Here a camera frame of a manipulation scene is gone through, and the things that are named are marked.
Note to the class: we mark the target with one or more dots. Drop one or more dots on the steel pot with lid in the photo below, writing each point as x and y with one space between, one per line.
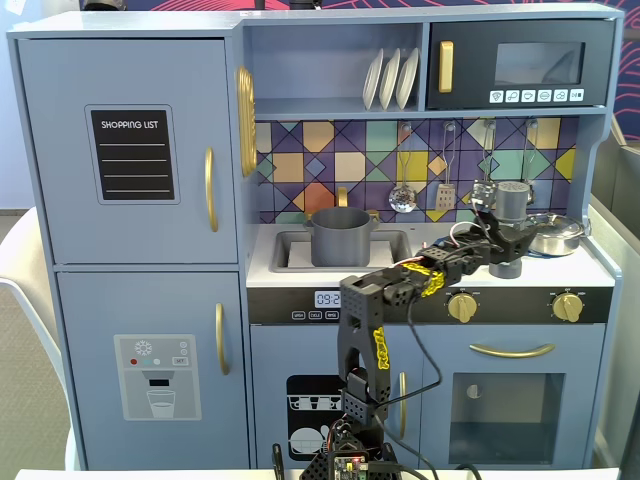
555 235

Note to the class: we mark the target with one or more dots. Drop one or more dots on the black microwave door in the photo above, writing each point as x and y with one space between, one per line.
475 60

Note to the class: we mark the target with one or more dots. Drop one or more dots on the gray pot lid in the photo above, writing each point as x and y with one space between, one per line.
419 255

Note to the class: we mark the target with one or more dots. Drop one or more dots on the blue toy kitchen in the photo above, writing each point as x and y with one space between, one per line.
150 280

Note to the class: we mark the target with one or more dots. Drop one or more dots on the blue oven door with window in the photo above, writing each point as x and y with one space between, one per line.
500 390

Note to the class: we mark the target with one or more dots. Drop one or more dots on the gold toy faucet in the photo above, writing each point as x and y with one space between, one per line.
342 197

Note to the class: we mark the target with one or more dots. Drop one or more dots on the black shopping list board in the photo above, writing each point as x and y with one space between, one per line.
135 170

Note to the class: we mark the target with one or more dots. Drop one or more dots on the blue freezer door with dispenser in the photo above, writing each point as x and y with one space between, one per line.
90 310

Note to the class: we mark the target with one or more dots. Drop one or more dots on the gray plastic pot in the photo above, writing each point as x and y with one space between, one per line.
340 240

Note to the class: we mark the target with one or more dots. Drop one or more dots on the large blue fridge door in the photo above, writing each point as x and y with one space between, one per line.
60 200

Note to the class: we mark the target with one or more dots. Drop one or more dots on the small gripper camera board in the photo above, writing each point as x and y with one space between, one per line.
483 192

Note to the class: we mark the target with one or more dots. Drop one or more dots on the water dispenser sticker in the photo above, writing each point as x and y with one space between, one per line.
160 390

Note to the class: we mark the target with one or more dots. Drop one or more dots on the gold toy wall phone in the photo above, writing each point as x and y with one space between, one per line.
246 120

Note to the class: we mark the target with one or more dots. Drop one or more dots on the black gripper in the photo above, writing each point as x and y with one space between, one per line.
511 243

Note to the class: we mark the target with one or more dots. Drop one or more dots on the steel hanging utensil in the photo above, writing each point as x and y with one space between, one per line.
529 155

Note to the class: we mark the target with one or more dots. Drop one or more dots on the steel skimmer spoon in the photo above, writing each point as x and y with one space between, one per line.
402 199

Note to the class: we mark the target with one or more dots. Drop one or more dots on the robot controller board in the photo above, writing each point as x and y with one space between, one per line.
350 464

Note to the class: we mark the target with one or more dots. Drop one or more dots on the steel slotted spatula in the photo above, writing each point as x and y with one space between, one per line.
445 197

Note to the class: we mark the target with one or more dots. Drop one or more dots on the gray salt shaker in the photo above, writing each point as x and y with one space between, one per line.
511 205

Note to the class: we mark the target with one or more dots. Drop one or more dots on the gold stove knob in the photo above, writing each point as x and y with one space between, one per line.
461 306
567 306

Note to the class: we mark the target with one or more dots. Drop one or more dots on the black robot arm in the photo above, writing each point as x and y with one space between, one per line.
360 300

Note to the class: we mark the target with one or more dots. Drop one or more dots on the black red robot base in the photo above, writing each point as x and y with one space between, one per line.
320 467

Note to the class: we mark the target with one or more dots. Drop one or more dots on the white chair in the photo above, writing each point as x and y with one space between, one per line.
30 260

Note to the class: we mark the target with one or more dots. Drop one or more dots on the white toy plate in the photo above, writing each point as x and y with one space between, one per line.
372 82
408 77
390 80

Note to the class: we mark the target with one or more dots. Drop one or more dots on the black table clamp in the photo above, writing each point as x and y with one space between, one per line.
277 462

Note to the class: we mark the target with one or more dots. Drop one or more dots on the dark round object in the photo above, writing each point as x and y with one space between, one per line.
102 4

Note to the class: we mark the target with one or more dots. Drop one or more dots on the steel ladle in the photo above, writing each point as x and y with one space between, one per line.
487 150

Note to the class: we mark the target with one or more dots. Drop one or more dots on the gray toy sink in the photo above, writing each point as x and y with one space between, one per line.
280 250

